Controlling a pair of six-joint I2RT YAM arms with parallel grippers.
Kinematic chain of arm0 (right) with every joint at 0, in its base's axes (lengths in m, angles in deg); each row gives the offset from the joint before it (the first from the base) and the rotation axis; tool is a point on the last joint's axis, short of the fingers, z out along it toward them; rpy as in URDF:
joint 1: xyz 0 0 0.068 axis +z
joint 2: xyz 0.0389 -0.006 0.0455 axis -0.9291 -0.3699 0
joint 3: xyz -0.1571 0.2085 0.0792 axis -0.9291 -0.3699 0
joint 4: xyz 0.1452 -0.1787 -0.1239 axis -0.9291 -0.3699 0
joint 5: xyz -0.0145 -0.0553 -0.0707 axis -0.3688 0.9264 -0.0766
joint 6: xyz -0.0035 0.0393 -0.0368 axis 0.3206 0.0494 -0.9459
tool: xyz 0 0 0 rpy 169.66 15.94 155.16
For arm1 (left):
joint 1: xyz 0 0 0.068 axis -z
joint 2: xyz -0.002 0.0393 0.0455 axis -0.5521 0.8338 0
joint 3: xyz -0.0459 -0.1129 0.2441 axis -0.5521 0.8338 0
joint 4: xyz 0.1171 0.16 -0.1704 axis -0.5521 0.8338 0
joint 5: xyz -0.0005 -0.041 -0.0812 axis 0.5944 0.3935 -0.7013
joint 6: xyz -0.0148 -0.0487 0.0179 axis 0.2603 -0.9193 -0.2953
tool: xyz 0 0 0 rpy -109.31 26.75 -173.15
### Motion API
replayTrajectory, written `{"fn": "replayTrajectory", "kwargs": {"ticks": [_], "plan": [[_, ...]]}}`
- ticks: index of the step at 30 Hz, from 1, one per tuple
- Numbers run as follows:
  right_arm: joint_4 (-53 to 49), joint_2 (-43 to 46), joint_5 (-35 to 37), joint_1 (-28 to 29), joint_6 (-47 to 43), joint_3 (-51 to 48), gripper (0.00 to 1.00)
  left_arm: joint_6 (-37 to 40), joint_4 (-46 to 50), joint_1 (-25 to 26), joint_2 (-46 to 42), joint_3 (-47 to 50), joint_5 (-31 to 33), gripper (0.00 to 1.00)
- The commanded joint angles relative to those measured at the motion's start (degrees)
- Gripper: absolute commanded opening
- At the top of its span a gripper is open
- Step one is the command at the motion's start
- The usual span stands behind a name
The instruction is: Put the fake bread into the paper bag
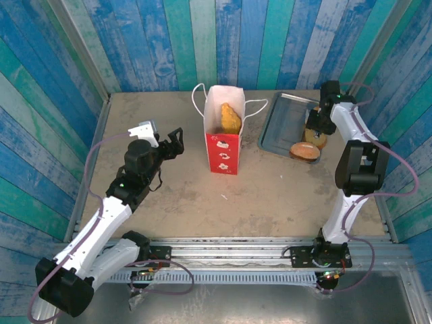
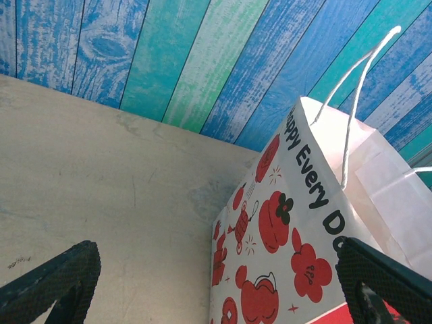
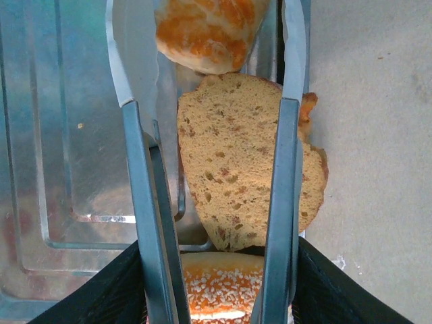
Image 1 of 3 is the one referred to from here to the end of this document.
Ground orange ring shaped bread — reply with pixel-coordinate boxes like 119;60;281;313
302;126;328;150

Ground red and white paper bag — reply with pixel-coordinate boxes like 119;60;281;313
191;82;269;176

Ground tan fake bread slice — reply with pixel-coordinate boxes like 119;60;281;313
221;103;242;134

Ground metal baking tray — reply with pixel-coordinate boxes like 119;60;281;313
258;92;322;165

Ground steel plate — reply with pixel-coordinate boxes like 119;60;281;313
50;281;419;324

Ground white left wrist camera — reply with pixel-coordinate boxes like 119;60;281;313
127;120;160;148

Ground aluminium table side rail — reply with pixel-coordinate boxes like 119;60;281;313
344;90;399;242
63;97;112;242

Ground aluminium corner post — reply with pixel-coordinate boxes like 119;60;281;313
47;0;109;101
346;0;406;99

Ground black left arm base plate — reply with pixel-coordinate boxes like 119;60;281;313
134;246;172;268

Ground aluminium mounting rail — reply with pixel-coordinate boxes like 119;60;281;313
50;237;411;271

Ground grey slotted cable duct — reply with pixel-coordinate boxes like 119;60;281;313
107;271;318;285

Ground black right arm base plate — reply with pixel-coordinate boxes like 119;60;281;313
290;246;352;269

